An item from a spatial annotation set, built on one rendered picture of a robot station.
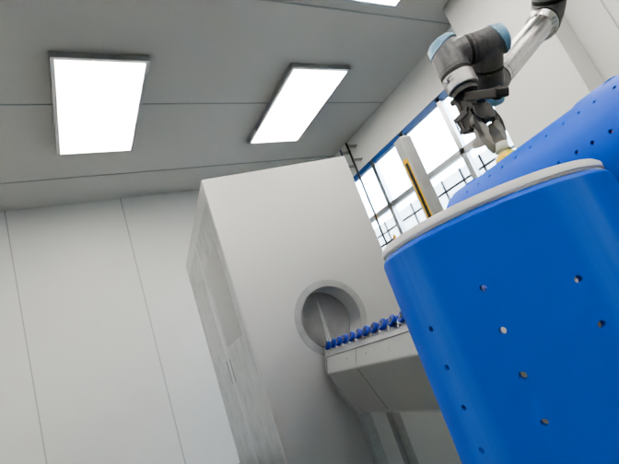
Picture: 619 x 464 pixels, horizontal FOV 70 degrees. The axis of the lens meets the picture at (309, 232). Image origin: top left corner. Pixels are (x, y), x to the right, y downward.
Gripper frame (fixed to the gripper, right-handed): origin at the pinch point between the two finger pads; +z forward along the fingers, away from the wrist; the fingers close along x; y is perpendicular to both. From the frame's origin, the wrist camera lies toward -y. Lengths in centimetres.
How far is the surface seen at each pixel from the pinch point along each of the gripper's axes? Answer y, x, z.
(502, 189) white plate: -49, 62, 26
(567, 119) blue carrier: -29.1, 15.7, 9.5
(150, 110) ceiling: 268, 46, -211
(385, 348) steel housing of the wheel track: 68, 18, 41
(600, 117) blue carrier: -35.8, 18.5, 13.4
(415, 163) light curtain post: 64, -27, -27
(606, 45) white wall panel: 86, -250, -99
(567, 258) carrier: -51, 61, 34
